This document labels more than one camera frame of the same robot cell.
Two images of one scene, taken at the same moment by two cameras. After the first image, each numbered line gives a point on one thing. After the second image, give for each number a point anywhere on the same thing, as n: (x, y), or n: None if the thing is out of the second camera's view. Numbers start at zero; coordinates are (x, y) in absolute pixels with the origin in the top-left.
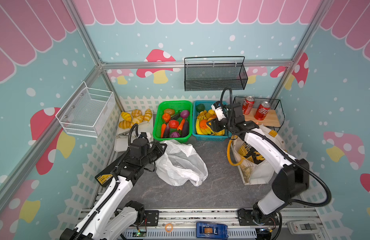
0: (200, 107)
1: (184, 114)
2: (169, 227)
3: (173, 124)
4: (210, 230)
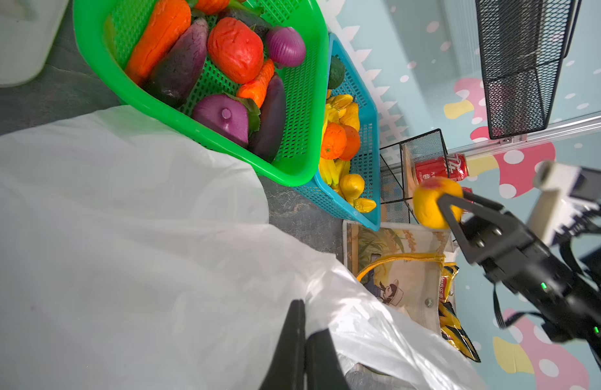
0: (336, 73)
1: (285, 47)
2: None
3: (236, 52)
4: None
